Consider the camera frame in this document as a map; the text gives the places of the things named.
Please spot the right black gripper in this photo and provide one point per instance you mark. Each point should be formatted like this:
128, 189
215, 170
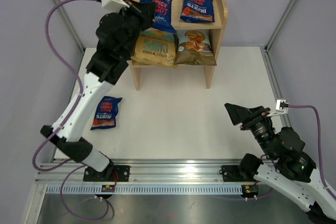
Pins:
238, 114

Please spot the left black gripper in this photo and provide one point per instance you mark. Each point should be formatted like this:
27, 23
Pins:
144, 11

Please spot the blue burts bag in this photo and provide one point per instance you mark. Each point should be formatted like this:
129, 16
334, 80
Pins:
106, 113
163, 15
197, 11

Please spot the yellow kettle chips bag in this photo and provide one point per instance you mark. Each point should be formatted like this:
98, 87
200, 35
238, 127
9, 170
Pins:
156, 48

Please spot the light blue cassava chips bag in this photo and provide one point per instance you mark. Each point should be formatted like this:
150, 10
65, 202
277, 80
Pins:
194, 48

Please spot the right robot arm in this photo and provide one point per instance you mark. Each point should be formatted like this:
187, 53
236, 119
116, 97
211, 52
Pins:
285, 166

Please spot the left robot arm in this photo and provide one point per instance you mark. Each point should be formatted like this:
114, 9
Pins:
117, 34

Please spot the wooden two-tier shelf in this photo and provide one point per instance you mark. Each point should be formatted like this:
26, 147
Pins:
216, 34

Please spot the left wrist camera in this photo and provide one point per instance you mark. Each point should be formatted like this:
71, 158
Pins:
114, 5

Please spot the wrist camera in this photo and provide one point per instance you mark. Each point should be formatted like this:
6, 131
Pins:
281, 108
114, 5

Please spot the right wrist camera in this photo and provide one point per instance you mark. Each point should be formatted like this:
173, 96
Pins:
281, 108

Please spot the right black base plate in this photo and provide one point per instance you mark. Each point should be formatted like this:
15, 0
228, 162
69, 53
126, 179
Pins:
230, 173

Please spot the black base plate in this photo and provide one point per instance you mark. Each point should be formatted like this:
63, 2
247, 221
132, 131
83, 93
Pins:
120, 173
230, 173

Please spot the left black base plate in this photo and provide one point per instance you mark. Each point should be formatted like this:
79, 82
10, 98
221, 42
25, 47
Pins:
120, 173

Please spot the aluminium mounting rail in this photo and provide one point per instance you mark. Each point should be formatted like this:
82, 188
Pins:
151, 171

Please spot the white slotted cable duct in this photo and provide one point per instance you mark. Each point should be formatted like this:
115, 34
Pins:
146, 189

